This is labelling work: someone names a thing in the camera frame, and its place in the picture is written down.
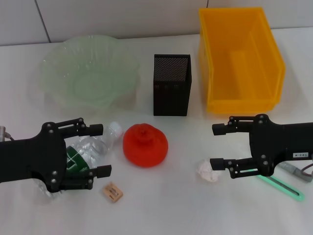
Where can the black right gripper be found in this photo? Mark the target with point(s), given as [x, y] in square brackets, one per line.
[288, 139]

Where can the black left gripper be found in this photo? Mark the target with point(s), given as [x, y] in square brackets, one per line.
[29, 159]

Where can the clear water bottle green label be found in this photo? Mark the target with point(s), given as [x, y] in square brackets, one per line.
[97, 147]

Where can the white paper ball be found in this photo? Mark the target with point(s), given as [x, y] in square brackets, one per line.
[207, 174]

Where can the red-orange toy orange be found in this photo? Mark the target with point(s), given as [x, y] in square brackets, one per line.
[144, 147]

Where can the small tan eraser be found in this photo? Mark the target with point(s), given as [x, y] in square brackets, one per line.
[112, 192]

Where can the black mesh pen holder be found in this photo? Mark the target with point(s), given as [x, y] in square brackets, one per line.
[171, 98]

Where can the pale green glass fruit plate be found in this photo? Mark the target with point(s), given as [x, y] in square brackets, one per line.
[90, 73]

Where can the grey marker pen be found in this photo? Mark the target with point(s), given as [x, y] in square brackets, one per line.
[293, 169]

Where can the mint green utility knife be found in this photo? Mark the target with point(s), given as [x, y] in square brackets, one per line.
[302, 197]

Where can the yellow plastic bin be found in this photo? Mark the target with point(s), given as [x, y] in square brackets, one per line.
[244, 105]

